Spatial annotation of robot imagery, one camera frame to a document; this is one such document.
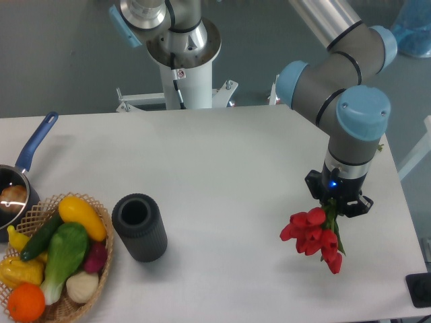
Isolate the blue handled saucepan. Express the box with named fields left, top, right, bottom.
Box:
left=1, top=112, right=59, bottom=243

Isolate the black device at edge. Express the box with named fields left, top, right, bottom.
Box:
left=405, top=273, right=431, bottom=308

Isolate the green cucumber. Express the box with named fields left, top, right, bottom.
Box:
left=20, top=213, right=63, bottom=262

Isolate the green bok choy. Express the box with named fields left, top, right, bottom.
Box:
left=40, top=222, right=90, bottom=306

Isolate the yellow banana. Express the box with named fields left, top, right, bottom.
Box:
left=7, top=225, right=48, bottom=263

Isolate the white garlic bulb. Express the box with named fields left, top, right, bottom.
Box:
left=66, top=271, right=99, bottom=303

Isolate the blue plastic bag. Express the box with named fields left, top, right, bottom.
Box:
left=391, top=0, right=430, bottom=59

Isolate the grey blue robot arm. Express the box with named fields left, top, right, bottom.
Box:
left=108, top=1, right=397, bottom=217

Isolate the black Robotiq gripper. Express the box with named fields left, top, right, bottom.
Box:
left=304, top=161, right=374, bottom=217

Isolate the brown bread in pan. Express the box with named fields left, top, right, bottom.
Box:
left=1, top=185, right=27, bottom=215

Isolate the dark grey ribbed vase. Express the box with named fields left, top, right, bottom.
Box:
left=112, top=193, right=168, bottom=262

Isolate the yellow bell pepper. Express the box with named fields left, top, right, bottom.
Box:
left=1, top=256, right=44, bottom=289

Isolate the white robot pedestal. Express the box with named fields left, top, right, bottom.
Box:
left=115, top=16, right=239, bottom=113

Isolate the yellow squash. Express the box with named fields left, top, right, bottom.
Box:
left=58, top=196, right=107, bottom=242

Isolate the orange fruit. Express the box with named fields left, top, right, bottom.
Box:
left=7, top=283, right=45, bottom=322

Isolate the woven wicker basket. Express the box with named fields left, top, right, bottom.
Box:
left=15, top=192, right=114, bottom=322

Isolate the red tulip bouquet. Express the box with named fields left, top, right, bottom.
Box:
left=279, top=199, right=345, bottom=275

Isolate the white frame bar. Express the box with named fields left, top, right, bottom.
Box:
left=397, top=115, right=430, bottom=181

